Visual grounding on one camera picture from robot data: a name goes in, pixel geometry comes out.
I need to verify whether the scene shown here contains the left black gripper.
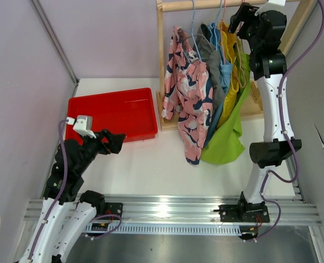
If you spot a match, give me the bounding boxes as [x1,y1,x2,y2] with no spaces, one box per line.
[76,128,125,174]

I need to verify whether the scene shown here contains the yellow shorts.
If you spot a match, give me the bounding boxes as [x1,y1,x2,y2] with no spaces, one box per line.
[216,22,241,128]

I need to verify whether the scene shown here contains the grey shorts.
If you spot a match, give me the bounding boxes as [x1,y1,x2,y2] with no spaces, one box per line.
[196,23,225,109]

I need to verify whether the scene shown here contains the blue wire hanger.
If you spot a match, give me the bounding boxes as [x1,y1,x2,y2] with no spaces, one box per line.
[193,1,227,69]
[180,0,202,62]

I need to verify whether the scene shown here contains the light blue shorts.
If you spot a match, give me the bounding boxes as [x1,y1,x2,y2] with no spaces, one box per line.
[203,22,233,150]

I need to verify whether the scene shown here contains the pink shark-print shorts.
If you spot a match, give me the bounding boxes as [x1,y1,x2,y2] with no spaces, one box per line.
[161,26,213,166]

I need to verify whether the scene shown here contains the lime green shorts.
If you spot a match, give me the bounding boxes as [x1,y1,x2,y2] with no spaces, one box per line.
[201,53,250,165]

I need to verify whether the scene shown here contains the pink wire hanger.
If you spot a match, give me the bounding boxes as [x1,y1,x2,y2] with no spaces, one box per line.
[220,0,247,89]

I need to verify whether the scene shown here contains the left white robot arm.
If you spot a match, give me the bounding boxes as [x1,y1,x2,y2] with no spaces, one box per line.
[19,129,126,262]

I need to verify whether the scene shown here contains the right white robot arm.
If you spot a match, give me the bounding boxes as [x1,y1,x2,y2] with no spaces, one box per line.
[218,1,302,223]

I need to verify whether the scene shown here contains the red plastic tray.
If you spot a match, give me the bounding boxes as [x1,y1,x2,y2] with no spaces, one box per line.
[67,88,158,142]

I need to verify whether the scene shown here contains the wooden clothes rack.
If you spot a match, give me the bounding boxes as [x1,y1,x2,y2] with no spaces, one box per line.
[155,0,321,133]

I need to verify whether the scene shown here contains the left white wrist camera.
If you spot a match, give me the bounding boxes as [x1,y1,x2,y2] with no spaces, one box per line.
[73,115,96,138]

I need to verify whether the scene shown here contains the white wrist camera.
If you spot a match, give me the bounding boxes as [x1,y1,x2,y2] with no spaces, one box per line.
[255,0,286,16]
[73,115,96,138]

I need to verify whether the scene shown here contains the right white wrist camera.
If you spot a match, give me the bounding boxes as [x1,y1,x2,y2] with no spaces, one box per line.
[255,0,286,16]

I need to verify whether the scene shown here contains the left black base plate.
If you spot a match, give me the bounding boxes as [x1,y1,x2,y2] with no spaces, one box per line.
[96,202,124,221]

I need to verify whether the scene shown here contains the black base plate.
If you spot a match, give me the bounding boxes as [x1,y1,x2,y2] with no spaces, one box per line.
[218,204,270,223]
[96,202,124,221]

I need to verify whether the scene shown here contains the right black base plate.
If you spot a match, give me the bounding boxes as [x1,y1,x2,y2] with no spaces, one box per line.
[218,204,270,223]

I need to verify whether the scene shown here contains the white slotted cable duct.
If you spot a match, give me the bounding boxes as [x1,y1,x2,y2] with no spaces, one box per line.
[84,221,242,236]

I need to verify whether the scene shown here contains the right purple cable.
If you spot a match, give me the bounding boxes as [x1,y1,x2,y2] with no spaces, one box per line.
[253,0,324,243]

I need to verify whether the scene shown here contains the aluminium mounting rail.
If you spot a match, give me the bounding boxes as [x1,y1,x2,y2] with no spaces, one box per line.
[24,156,323,228]

